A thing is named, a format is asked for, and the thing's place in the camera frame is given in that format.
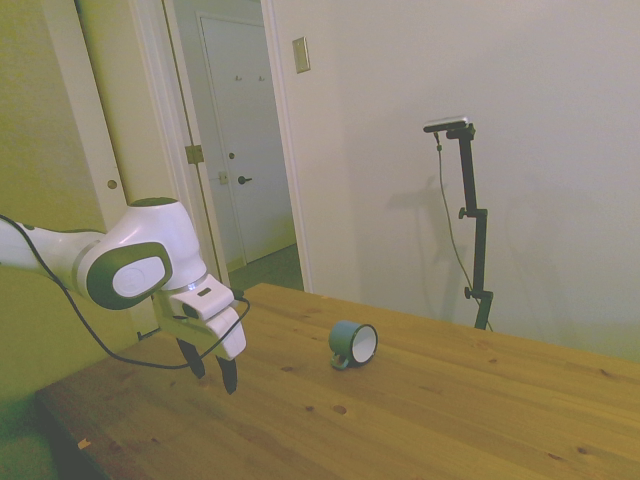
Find beige light switch plate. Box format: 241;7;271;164
292;35;311;75

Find closed white door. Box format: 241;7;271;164
198;13;297;267

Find teal enamel mug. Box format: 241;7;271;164
327;319;380;371

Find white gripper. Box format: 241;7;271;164
152;293;247;396

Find black jointed camera stand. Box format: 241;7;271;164
446;124;495;331

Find white door frame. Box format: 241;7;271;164
127;0;315;294

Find open white door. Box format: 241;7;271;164
42;0;231;336

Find grey camera on stand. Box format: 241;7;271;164
422;115;472;135

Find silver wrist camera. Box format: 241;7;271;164
172;287;237;322

